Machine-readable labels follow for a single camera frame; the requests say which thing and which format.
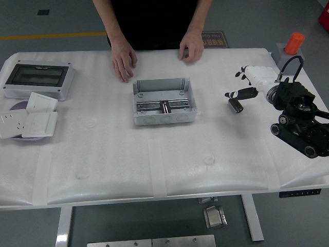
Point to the person's right hand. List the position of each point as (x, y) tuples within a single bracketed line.
[(124, 59)]

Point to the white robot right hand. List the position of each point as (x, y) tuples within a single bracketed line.
[(260, 76)]

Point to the person's left hand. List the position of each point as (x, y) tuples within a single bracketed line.
[(192, 49)]

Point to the dark brown cylindrical battery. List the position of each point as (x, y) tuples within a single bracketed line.
[(165, 107), (235, 106)]

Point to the grey junction box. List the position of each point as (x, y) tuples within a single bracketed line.
[(162, 90)]

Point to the person's left forearm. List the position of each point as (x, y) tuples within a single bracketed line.
[(198, 18)]

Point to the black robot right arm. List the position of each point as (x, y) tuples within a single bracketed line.
[(293, 95)]

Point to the person's right forearm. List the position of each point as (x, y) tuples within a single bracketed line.
[(110, 23)]

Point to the grey box with clear cover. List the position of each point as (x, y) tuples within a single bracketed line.
[(38, 76)]

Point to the brown floor sign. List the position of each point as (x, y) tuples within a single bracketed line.
[(217, 39)]

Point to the grey block holder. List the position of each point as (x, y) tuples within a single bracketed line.
[(280, 51)]

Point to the person's torso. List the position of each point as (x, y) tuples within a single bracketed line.
[(154, 25)]

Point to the orange cylinder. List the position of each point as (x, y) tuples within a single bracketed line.
[(294, 43)]

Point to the red object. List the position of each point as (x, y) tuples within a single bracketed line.
[(324, 18)]

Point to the white tape strip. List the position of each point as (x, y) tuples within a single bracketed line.
[(270, 169)]

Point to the white foam mat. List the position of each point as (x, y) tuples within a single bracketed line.
[(102, 154)]

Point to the purple round plate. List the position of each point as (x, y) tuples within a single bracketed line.
[(19, 105)]

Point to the black table control panel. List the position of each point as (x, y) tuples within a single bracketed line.
[(300, 193)]

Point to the white socket panel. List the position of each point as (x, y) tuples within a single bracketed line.
[(11, 123)]

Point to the white table leg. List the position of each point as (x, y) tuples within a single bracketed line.
[(63, 226), (253, 218)]

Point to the metal plate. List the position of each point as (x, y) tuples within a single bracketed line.
[(183, 241), (119, 243)]

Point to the white switch panel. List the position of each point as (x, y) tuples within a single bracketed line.
[(38, 124), (41, 103)]

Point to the small metal bracket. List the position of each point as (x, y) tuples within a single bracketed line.
[(207, 200)]

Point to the large metal bracket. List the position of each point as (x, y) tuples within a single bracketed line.
[(214, 217)]

